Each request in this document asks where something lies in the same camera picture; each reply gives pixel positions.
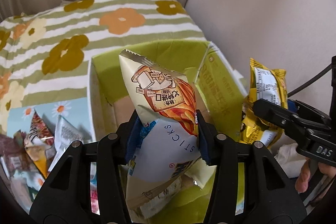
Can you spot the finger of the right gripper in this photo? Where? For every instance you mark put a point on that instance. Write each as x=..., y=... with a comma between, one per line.
x=281, y=117
x=305, y=111

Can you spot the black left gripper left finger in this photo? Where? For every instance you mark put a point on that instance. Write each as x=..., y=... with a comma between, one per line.
x=65, y=196

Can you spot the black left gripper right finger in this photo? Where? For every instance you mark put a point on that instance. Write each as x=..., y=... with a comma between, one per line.
x=249, y=184

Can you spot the yellow snack bag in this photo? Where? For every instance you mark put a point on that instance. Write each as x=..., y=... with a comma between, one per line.
x=270, y=85

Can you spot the red yellow chips bag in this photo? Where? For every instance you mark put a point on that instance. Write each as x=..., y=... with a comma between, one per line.
x=39, y=145

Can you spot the cream orange sticks snack bag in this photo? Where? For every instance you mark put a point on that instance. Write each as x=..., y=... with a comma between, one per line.
x=163, y=158

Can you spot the brown snack bag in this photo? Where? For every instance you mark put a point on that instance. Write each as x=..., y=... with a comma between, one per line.
x=14, y=156

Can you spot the person's right hand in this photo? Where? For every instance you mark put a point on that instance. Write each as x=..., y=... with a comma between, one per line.
x=302, y=182

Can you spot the white silver snack bag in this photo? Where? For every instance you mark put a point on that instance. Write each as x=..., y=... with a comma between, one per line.
x=65, y=134

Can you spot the floral striped quilt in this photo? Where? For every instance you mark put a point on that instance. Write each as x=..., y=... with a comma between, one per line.
x=44, y=57

